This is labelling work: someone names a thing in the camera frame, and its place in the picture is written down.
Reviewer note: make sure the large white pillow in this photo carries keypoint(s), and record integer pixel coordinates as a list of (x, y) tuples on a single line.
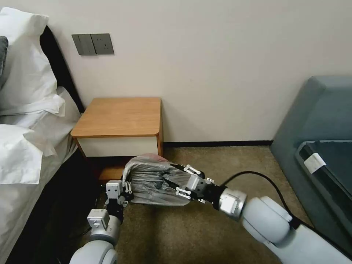
[(24, 68)]

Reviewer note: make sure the grey wall socket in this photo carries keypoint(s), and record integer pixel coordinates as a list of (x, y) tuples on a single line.
[(103, 43)]

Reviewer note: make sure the black bed base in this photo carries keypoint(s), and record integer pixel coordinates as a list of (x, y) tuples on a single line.
[(66, 198)]

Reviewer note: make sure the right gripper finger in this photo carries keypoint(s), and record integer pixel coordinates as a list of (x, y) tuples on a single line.
[(189, 170), (184, 192)]

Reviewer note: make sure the small pink trash can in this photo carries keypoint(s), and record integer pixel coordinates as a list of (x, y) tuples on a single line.
[(154, 157)]

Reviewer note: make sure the white bin label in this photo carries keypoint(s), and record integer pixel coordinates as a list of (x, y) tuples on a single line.
[(315, 163)]

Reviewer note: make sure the translucent grey garbage bag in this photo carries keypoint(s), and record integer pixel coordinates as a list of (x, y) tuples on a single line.
[(150, 192)]

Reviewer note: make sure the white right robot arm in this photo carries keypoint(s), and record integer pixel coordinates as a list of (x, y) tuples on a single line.
[(269, 220)]

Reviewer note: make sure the wooden nightstand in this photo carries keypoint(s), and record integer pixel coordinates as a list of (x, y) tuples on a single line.
[(118, 118)]

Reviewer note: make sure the grey cushion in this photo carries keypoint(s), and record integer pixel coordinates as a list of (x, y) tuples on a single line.
[(2, 63)]

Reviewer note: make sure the teal fabric sofa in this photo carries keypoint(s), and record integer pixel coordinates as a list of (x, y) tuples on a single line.
[(310, 115)]

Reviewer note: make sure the grey wall switch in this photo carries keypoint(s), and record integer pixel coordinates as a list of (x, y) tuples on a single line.
[(82, 44)]

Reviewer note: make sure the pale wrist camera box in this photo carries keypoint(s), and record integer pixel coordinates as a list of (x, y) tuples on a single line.
[(196, 183), (113, 188)]

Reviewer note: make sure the black bed headboard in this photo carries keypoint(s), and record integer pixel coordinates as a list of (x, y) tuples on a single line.
[(62, 71)]

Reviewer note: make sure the black baseboard strip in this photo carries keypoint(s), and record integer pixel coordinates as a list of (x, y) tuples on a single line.
[(217, 143)]

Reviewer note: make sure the dark teal storage bin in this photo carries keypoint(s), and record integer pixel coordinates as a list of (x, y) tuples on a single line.
[(334, 170)]

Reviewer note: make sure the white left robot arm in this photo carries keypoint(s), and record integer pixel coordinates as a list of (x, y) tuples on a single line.
[(102, 225)]

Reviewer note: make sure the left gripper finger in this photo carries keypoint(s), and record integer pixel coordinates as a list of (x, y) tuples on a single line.
[(106, 195), (129, 189)]

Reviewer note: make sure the white bed sheet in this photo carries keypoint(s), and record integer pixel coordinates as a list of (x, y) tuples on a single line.
[(33, 192)]

